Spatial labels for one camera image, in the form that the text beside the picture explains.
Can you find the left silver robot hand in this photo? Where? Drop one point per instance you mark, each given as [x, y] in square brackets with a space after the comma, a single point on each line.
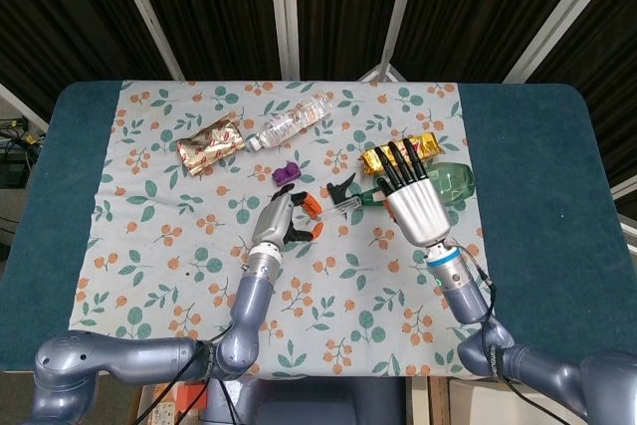
[271, 223]

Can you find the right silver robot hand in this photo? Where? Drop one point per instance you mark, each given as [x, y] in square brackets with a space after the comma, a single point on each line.
[418, 211]

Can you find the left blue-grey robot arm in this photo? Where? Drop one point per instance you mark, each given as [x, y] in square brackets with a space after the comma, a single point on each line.
[149, 358]

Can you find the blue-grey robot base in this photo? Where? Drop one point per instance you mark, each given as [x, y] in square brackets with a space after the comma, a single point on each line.
[323, 405]

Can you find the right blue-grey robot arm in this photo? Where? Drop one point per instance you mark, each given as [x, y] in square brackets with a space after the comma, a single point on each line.
[537, 365]

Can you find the green spray bottle black trigger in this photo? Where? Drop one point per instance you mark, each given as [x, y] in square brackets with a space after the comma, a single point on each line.
[455, 181]

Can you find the purple toy brick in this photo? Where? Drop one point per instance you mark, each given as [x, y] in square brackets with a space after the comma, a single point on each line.
[286, 174]

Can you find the yellow gold snack pack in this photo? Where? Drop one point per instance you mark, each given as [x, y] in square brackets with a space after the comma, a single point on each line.
[428, 144]

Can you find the floral print tablecloth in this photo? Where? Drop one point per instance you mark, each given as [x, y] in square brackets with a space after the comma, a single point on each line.
[323, 305]

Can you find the champagne foil wrapper red print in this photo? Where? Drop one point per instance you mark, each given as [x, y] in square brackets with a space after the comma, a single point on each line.
[209, 146]

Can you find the clear plastic water bottle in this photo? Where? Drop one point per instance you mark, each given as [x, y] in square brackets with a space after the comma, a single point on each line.
[288, 121]

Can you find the blue felt table cover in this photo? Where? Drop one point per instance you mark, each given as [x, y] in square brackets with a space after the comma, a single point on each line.
[537, 171]

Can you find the cardboard box with orange item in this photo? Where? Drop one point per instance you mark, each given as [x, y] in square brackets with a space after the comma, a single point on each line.
[164, 405]

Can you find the black folding screen white frame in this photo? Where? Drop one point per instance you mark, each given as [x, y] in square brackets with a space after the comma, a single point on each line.
[348, 7]

